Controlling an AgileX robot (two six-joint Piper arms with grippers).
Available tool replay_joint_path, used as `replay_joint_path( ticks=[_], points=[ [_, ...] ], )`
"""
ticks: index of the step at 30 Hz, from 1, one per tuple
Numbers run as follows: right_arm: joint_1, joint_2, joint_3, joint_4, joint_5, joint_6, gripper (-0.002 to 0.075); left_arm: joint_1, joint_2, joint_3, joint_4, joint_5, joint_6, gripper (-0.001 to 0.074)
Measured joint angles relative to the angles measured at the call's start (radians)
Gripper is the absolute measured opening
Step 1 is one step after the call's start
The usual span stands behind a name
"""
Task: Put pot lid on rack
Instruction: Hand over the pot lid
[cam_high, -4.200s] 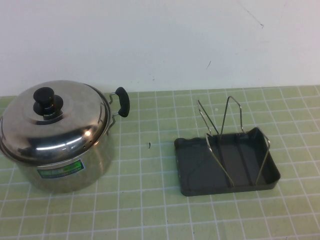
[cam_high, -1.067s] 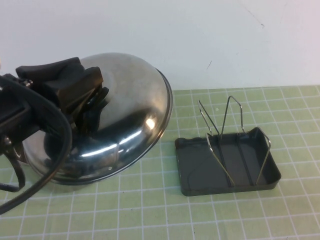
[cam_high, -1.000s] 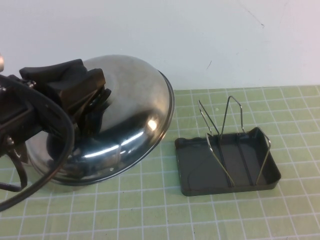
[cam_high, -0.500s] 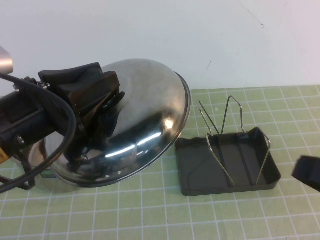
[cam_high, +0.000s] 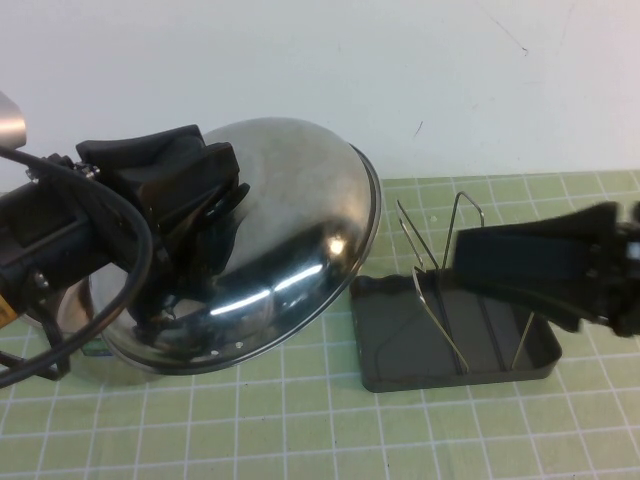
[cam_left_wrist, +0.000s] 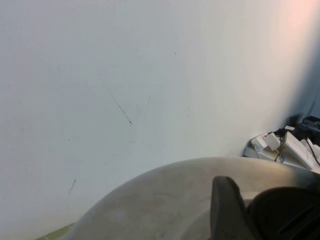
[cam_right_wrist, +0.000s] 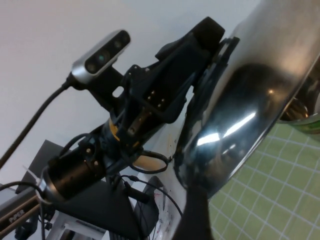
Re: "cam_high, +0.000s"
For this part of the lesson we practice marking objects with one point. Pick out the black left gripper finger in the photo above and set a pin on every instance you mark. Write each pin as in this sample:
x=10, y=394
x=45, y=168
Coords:
x=195, y=185
x=145, y=150

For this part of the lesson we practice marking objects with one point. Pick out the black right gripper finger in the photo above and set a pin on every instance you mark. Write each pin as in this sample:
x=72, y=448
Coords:
x=565, y=305
x=525, y=255

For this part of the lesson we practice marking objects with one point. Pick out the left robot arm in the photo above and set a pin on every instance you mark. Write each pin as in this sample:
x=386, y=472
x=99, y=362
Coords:
x=30, y=240

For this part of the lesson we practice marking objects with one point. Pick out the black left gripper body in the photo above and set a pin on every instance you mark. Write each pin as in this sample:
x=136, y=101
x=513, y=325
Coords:
x=105, y=200

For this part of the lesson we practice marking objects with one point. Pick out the stainless steel pot lid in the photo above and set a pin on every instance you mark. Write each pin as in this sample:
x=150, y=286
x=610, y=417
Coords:
x=300, y=225

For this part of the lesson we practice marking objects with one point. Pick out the green checked tablecloth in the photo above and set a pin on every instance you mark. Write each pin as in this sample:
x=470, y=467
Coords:
x=300, y=430

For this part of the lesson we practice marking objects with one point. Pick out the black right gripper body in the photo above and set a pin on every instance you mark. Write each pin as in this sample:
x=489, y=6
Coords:
x=625, y=280

